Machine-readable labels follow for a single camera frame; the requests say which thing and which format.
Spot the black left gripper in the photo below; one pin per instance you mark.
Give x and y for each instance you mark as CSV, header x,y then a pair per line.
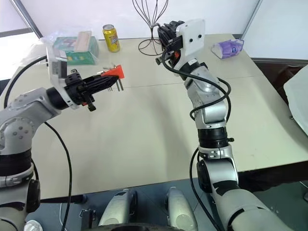
x,y
75,86

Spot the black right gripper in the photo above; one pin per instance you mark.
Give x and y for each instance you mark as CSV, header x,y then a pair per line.
x,y
172,56

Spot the red hex key holder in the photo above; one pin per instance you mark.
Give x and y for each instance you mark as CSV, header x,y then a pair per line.
x,y
116,71

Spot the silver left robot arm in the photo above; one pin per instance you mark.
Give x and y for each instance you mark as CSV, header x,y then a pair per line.
x,y
21,113

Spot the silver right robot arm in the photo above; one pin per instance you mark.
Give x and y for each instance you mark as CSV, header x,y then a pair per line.
x,y
211,113

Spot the short steel hex key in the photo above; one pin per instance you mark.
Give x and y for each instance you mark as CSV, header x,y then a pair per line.
x,y
110,87

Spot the long steel hex key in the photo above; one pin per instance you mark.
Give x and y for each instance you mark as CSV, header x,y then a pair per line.
x,y
120,84

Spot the green tissue box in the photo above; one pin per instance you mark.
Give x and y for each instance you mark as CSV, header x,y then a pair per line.
x,y
83,56

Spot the pink wooden box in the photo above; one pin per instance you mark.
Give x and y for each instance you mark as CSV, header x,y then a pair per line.
x,y
83,41

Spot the yellow drink can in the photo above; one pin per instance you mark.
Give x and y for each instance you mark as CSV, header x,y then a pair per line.
x,y
112,38

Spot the purple tissue pack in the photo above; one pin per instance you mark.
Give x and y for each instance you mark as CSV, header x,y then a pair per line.
x,y
227,49

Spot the clear plastic bag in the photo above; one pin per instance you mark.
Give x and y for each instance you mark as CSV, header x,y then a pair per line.
x,y
51,38

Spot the silver robot leg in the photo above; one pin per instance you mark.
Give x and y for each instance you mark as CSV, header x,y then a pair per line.
x,y
180,209
118,207

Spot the black metal clip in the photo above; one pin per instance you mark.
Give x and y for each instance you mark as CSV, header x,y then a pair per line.
x,y
87,219

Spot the white plastic cover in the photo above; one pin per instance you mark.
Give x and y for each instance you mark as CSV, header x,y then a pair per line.
x,y
298,96

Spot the dark rounded robot waist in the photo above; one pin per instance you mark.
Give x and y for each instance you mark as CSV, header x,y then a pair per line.
x,y
134,227

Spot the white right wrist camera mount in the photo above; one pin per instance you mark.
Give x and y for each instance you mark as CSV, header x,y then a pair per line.
x,y
192,36

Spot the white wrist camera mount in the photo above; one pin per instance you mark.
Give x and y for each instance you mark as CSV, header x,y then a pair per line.
x,y
55,69
192,36

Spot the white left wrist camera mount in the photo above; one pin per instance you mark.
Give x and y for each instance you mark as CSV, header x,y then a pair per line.
x,y
55,69

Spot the grey partition frame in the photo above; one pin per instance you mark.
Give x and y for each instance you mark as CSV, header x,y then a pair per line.
x,y
250,16

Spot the dark window frame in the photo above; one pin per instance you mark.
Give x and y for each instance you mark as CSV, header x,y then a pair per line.
x,y
29,21

